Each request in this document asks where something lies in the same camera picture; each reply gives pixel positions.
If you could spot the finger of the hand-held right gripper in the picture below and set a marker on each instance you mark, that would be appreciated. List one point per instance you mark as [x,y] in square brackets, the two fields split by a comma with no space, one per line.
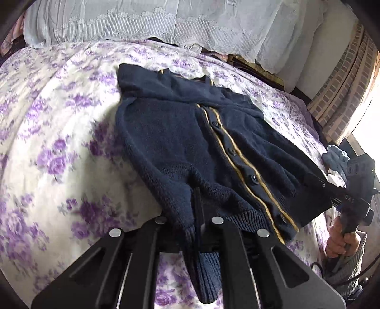
[326,190]

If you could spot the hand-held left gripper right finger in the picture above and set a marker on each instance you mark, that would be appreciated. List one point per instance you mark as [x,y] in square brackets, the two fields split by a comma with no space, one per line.
[231,246]

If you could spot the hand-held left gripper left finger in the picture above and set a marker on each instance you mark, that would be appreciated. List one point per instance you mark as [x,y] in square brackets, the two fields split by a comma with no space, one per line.
[154,237]

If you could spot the navy knit cardigan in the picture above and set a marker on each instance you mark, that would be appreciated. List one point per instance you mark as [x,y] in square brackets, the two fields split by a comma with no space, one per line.
[166,133]

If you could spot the person's right forearm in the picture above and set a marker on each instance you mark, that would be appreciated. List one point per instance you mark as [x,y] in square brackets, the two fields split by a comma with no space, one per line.
[353,264]

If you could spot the person's right hand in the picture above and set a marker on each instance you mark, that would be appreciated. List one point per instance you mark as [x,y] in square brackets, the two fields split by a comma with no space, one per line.
[337,240]

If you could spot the teal cloth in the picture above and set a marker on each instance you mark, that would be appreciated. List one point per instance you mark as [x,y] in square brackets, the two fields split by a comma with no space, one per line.
[337,157]

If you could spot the brick pattern curtain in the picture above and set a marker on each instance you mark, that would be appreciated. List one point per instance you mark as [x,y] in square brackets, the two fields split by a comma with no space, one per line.
[341,89]

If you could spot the dark folded blankets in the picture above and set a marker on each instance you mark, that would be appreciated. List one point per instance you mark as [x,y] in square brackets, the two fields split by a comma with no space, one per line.
[267,74]

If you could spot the purple floral bedsheet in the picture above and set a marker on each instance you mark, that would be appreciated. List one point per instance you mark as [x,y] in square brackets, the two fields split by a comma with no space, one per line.
[59,104]

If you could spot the white lace cover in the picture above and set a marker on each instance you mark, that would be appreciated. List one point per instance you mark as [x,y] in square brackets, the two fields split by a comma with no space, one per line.
[178,20]

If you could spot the pink floral cloth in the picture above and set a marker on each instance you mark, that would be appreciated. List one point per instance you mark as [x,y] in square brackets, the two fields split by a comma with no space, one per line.
[16,29]

